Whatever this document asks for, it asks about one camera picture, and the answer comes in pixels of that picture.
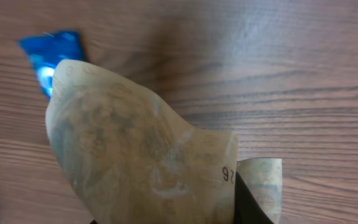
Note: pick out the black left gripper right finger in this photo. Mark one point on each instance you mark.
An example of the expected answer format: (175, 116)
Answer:
(247, 210)

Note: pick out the blue Oreo cookie pack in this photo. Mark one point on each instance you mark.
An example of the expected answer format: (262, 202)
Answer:
(46, 51)

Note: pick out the beige paper bag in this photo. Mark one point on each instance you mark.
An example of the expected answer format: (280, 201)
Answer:
(131, 158)

